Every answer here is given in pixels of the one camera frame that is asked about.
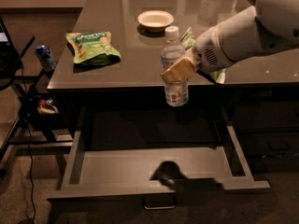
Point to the lower right drawer unit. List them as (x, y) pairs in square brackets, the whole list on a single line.
[(271, 140)]

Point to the black laptop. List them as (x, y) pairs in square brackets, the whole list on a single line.
[(10, 60)]

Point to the black side stand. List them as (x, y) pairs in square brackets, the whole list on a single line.
[(30, 127)]

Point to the clear plastic water bottle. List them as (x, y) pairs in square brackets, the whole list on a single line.
[(176, 94)]

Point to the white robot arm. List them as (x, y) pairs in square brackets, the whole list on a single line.
[(267, 27)]

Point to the white paper bowl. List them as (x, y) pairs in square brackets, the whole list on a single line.
[(155, 20)]

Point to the green snack bag flat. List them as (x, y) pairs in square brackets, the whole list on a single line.
[(93, 48)]

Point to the blue soda can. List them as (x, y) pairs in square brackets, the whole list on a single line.
[(44, 55)]

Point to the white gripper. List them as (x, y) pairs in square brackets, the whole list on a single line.
[(206, 51)]

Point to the metal drawer handle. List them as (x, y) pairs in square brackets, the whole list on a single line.
[(159, 202)]

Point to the crumpled green chip bag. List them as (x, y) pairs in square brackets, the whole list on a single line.
[(187, 41)]

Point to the open grey top drawer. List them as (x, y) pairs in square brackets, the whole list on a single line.
[(122, 154)]

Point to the small items on shelf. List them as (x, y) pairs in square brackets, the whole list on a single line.
[(47, 107)]

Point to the dark grey desk cabinet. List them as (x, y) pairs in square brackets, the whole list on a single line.
[(126, 97)]

